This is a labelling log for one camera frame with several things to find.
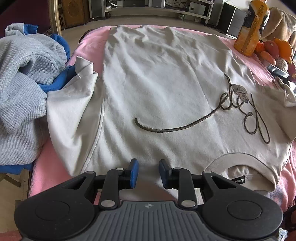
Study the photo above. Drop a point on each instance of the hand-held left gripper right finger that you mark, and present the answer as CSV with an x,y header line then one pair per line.
x,y
163,173

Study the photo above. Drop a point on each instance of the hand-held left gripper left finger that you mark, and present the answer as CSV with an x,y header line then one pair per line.
x,y
134,173

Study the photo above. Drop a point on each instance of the white sweatshirt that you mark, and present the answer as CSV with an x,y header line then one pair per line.
x,y
161,88

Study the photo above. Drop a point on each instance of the blue garment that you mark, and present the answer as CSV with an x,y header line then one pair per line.
x,y
54,85

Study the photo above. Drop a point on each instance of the pink printed blanket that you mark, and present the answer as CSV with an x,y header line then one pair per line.
x,y
92,46

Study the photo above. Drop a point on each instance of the light blue knit sweater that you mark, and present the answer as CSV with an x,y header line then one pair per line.
x,y
23,92

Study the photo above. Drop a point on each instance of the beige folded garment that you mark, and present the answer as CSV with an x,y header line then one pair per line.
x,y
289,95

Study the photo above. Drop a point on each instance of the dark tray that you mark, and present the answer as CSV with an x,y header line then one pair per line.
x,y
276,71

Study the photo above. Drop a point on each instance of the peach coloured fruit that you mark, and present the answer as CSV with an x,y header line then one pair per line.
x,y
268,58

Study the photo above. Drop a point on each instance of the foam netted fruit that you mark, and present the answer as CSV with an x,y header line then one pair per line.
x,y
282,65

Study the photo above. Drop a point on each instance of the grey television stand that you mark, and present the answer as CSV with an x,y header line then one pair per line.
x,y
150,12

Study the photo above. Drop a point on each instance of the grey subwoofer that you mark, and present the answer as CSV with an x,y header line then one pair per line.
x,y
197,9

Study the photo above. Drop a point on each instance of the black drawer cabinet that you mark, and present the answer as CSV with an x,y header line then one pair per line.
x,y
231,18

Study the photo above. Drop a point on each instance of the tall silver floor speaker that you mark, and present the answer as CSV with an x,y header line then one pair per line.
x,y
214,11

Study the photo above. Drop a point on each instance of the black media receiver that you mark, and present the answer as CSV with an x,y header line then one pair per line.
x,y
133,2

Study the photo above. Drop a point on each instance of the wooden speaker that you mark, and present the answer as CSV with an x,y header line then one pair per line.
x,y
74,12

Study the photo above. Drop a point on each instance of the large maroon banquet chair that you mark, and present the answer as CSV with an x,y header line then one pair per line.
x,y
55,18

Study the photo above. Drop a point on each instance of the beige cloth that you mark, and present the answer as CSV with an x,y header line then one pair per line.
x,y
279,20

